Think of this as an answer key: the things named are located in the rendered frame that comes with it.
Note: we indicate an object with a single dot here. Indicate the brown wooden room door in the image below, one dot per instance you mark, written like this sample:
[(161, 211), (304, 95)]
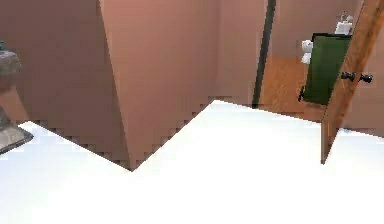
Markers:
[(353, 63)]

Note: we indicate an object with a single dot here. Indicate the white toilet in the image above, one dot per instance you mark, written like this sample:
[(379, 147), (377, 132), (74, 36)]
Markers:
[(306, 50)]

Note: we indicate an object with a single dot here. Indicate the white sink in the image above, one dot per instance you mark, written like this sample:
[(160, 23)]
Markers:
[(343, 27)]

